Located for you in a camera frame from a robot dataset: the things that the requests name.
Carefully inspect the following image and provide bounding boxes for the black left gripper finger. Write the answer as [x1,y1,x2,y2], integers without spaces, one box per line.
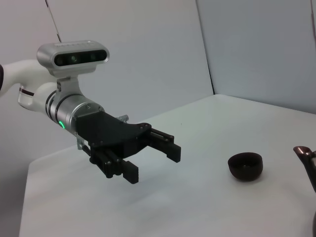
[138,128,182,163]
[82,145,141,185]

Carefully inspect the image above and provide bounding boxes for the black round teapot with handle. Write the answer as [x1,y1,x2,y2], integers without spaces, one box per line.
[293,145,316,237]

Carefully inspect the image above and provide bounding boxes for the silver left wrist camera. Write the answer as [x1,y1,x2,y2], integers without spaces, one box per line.
[37,39,110,97]

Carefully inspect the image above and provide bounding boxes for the small dark brown teacup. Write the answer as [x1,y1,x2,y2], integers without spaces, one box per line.
[227,152,264,183]

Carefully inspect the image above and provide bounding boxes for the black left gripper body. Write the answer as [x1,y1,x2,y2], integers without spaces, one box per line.
[74,112,153,158]

